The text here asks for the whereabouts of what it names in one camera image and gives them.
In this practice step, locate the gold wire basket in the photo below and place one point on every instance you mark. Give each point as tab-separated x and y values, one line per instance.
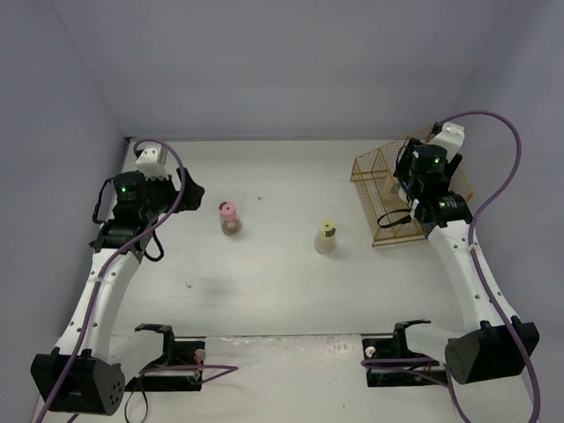
389	219

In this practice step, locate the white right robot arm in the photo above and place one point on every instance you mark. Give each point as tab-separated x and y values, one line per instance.
493	343

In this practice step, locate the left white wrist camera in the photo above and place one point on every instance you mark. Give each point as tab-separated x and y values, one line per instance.
151	162

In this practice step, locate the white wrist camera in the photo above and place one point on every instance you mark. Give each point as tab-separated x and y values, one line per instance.
449	136
151	162

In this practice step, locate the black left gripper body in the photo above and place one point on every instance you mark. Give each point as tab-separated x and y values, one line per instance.
177	190

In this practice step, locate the silver lid jar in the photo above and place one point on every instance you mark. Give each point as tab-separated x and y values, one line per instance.
402	194

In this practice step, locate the yellow lid spice shaker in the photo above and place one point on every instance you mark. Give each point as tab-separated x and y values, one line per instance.
325	238

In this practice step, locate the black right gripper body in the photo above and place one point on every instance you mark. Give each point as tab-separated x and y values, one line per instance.
406	155

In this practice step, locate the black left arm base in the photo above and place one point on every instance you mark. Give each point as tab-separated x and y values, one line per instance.
154	357

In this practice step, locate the pink lid spice shaker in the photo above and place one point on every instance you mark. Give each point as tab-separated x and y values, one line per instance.
229	218

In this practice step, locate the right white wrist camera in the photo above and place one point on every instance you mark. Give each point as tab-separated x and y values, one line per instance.
449	136

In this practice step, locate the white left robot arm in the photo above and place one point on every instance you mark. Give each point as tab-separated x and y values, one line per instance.
83	374

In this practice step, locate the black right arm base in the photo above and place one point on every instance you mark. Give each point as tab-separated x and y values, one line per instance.
390	364

